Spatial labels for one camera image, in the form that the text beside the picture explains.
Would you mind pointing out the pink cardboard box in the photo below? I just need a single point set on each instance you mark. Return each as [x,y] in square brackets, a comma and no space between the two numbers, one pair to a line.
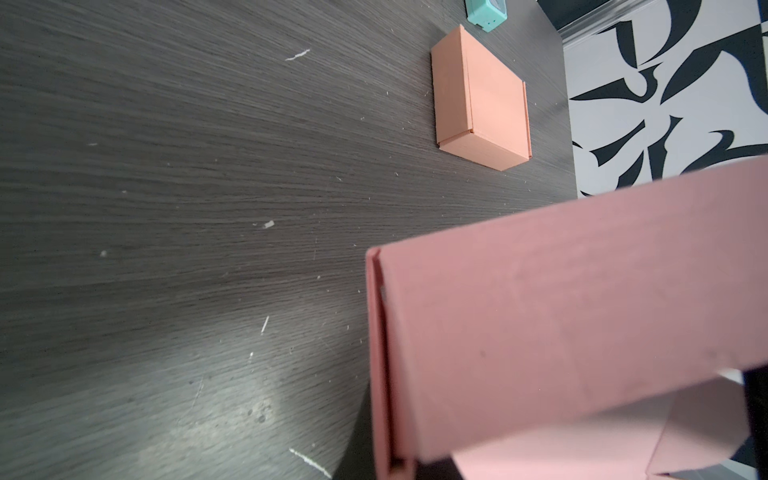
[593,339]

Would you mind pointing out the salmon cardboard box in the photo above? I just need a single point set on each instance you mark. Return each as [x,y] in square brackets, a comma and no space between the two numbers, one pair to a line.
[480,105]

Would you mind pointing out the small teal alarm clock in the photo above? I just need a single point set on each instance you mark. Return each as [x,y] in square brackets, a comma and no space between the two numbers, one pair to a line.
[486,14]

